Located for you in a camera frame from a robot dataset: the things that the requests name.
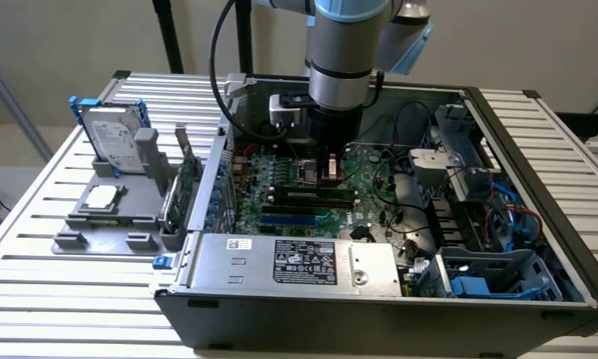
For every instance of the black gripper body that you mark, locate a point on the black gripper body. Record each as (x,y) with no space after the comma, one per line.
(333,125)

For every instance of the green RAM stick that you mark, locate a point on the green RAM stick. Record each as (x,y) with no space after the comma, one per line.
(313,194)

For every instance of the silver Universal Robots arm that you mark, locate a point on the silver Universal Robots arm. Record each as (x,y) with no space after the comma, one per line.
(339,45)

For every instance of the black RAM slot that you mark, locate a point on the black RAM slot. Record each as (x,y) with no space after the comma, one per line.
(309,203)

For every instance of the blue expansion slot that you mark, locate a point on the blue expansion slot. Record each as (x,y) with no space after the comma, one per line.
(291,220)

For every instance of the CPU socket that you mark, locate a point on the CPU socket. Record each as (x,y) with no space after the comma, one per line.
(306,170)

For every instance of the green motherboard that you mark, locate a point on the green motherboard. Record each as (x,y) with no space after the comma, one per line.
(298,194)

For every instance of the open black PC case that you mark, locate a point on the open black PC case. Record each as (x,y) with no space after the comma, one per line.
(378,209)

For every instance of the silver power supply unit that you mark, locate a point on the silver power supply unit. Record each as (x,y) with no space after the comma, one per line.
(293,263)

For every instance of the green graphics card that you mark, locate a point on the green graphics card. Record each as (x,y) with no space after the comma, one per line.
(181,187)

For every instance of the black tripod pole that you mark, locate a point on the black tripod pole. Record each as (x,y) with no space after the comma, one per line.
(169,35)

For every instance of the blue clip on table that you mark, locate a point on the blue clip on table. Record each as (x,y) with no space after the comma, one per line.
(162,261)

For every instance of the grey parts rack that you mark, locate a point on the grey parts rack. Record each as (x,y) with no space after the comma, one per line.
(123,209)

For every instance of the grey drive cage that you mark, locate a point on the grey drive cage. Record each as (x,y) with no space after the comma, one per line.
(493,273)

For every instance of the CPU chip silver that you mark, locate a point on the CPU chip silver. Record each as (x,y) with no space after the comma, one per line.
(101,196)

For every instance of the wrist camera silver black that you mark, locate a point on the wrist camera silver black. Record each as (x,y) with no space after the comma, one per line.
(285,108)

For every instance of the hard disk in blue bracket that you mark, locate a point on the hard disk in blue bracket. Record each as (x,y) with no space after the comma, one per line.
(110,138)

